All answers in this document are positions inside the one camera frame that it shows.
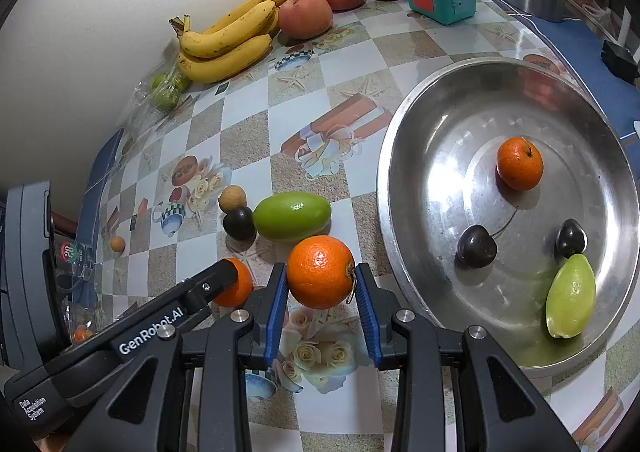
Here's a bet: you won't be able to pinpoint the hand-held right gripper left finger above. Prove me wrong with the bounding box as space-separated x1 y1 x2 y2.
62 262 288 452

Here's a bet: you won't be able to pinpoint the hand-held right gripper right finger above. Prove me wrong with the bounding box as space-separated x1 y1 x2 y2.
354 262 576 452

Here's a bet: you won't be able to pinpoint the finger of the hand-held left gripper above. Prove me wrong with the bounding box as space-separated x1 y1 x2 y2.
107 258 240 368

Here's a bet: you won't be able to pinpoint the orange mandarin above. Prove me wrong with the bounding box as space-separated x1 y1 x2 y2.
496 137 544 191
210 258 254 309
286 235 357 310

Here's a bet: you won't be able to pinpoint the green mango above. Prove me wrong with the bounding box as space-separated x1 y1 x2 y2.
252 191 333 244

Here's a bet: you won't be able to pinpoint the dark cherry with stem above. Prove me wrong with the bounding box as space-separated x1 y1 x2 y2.
456 206 521 269

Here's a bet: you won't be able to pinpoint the stainless steel basin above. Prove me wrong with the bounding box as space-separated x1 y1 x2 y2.
376 57 640 369

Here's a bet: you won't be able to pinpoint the pale yellow-green jujube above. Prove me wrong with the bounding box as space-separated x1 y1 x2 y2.
545 253 597 339

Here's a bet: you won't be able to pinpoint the clear plastic packet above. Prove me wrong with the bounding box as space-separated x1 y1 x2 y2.
52 237 108 348

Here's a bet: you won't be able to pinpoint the bag of green fruit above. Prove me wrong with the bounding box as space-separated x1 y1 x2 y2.
122 67 193 128

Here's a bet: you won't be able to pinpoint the yellow banana bunch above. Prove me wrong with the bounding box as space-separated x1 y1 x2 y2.
169 0 300 84

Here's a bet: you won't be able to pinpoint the peach nearest bananas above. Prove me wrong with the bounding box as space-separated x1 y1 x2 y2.
278 0 334 40

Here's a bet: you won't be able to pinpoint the black charger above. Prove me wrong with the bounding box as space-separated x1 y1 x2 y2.
600 39 640 83

